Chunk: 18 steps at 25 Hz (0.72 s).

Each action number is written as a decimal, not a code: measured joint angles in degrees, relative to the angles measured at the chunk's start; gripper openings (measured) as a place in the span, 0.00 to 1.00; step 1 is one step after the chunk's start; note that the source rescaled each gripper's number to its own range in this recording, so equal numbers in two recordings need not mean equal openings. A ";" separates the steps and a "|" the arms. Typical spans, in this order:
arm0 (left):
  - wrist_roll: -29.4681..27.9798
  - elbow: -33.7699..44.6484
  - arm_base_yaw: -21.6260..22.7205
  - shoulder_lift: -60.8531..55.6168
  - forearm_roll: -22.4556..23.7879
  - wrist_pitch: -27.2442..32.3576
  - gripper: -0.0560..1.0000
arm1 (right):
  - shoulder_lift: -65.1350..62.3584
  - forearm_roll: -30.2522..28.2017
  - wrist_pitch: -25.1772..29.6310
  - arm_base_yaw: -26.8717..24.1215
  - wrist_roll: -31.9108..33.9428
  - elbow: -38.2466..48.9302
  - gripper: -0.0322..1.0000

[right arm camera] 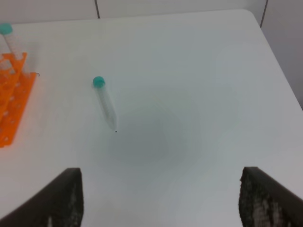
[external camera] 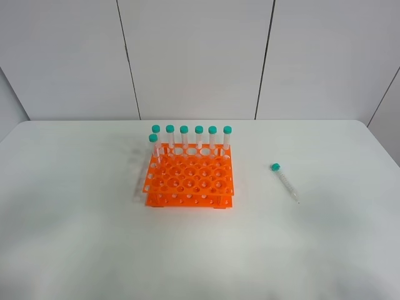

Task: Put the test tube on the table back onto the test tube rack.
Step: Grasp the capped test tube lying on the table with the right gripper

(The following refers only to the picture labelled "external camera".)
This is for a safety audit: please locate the back row tube far left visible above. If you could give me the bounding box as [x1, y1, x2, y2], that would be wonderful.
[151, 124, 162, 157]

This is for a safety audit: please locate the second row left tube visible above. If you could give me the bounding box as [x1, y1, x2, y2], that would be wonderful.
[149, 133, 161, 164]

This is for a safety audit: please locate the back row tube far right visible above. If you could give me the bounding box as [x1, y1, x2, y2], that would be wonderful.
[223, 126, 232, 150]

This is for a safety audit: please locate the orange test tube rack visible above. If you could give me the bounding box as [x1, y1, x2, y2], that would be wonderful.
[142, 142, 234, 209]

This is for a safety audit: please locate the test tube with teal cap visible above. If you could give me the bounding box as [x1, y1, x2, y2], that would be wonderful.
[270, 162, 299, 203]

